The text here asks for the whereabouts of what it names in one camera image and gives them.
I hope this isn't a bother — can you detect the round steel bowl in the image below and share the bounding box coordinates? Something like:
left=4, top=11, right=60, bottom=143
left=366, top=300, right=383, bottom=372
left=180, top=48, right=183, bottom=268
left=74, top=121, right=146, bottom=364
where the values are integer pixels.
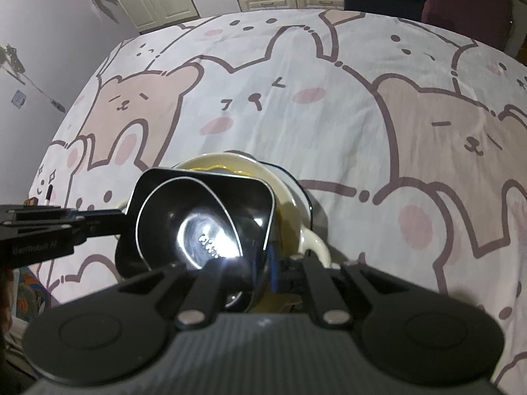
left=135, top=176, right=243, bottom=269

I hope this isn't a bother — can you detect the cream two-handled bowl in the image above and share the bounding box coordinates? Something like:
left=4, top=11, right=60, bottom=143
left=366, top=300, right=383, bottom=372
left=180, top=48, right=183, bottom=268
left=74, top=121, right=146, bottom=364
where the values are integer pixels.
left=172, top=152, right=333, bottom=313

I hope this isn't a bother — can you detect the white ginkgo leaf bowl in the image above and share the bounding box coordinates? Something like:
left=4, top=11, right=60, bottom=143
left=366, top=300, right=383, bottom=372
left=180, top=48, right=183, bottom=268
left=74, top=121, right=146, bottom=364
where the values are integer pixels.
left=260, top=161, right=314, bottom=229

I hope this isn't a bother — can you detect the maroon chair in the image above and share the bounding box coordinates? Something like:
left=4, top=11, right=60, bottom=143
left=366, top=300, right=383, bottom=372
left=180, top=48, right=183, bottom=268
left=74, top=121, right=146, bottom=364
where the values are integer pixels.
left=421, top=0, right=513, bottom=51

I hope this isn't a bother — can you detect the small square steel tray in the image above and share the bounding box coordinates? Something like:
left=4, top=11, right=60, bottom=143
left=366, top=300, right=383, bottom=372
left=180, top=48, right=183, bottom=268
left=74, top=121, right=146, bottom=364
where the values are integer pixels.
left=113, top=167, right=276, bottom=313

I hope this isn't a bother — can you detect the cartoon bear tablecloth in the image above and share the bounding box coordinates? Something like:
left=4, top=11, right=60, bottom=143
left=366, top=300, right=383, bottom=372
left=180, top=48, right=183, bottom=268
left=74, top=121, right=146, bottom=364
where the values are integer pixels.
left=29, top=10, right=526, bottom=394

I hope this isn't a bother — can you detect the yellow rim floral bowl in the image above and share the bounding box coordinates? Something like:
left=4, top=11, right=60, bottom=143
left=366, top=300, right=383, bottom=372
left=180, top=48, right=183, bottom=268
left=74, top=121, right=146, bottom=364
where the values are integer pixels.
left=178, top=153, right=298, bottom=224

